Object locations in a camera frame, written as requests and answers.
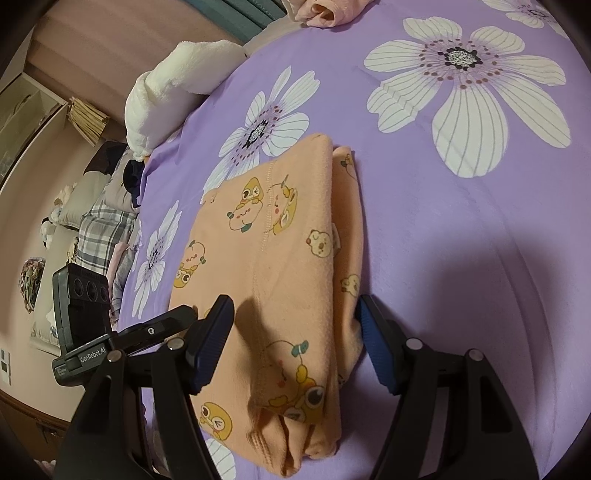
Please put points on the dark clothes pile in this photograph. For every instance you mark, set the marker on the dark clothes pile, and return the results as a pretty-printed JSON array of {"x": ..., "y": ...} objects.
[{"x": 122, "y": 168}]

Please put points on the teal ribbed panel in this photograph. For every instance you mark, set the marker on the teal ribbed panel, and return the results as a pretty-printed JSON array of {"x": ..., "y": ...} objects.
[{"x": 235, "y": 14}]

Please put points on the beige curtain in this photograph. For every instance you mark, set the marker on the beige curtain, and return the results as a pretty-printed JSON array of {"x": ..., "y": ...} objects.
[{"x": 120, "y": 50}]

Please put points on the pink folded clothes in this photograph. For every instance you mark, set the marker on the pink folded clothes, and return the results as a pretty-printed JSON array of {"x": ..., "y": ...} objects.
[{"x": 330, "y": 11}]

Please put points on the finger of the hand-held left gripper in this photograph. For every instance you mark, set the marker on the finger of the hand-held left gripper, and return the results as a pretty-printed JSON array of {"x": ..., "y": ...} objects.
[{"x": 159, "y": 327}]

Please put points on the orange cartoon print garment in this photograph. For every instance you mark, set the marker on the orange cartoon print garment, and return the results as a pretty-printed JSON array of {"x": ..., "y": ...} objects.
[{"x": 286, "y": 258}]

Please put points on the multicoloured knitted item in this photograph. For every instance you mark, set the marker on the multicoloured knitted item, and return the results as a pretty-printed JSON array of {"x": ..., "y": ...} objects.
[{"x": 31, "y": 284}]

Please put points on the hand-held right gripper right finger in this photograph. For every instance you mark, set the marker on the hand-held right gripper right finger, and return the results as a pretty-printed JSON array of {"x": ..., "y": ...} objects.
[{"x": 375, "y": 344}]

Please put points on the white plush pillow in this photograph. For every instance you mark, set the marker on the white plush pillow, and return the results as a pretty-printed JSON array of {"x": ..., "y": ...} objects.
[{"x": 180, "y": 87}]

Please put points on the grey plaid cloth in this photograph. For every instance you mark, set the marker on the grey plaid cloth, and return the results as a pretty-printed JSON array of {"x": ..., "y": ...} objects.
[{"x": 104, "y": 237}]

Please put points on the tan woven bundle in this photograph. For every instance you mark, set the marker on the tan woven bundle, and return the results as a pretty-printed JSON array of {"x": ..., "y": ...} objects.
[{"x": 87, "y": 120}]

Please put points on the purple floral bedsheet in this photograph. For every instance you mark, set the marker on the purple floral bedsheet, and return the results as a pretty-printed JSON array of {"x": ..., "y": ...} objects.
[{"x": 461, "y": 221}]

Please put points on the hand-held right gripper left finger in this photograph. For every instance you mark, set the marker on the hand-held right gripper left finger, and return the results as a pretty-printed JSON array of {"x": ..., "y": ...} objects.
[{"x": 213, "y": 344}]

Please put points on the white shelf unit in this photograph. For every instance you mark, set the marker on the white shelf unit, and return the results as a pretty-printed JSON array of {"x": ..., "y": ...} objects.
[{"x": 27, "y": 124}]

